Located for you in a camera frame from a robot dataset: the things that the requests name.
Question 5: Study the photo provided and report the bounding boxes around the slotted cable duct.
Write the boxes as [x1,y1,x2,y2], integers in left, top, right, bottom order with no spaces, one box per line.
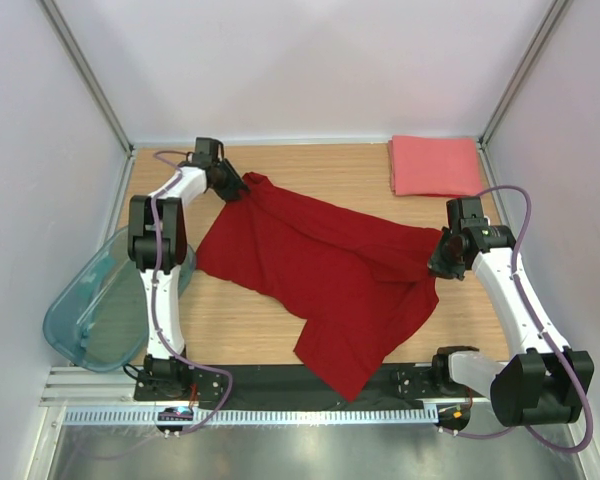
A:
[63,405,438,427]

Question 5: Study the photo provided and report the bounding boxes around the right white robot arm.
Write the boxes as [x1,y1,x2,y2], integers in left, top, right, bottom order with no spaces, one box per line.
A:
[428,196,594,427]

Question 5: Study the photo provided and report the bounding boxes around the teal plastic bin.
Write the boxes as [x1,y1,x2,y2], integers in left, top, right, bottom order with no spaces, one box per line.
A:
[43,228,196,373]

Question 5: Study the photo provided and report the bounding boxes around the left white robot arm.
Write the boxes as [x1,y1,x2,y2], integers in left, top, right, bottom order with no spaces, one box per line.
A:
[127,137,248,401]

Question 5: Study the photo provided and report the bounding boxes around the folded pink t shirt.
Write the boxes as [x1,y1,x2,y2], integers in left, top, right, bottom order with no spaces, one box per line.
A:
[388,135,483,197]

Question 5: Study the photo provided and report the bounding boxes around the aluminium frame rail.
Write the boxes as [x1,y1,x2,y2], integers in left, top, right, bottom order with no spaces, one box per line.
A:
[36,0,133,155]

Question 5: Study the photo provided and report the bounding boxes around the dark red t shirt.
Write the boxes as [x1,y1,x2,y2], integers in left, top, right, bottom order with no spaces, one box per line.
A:
[197,172,441,402]

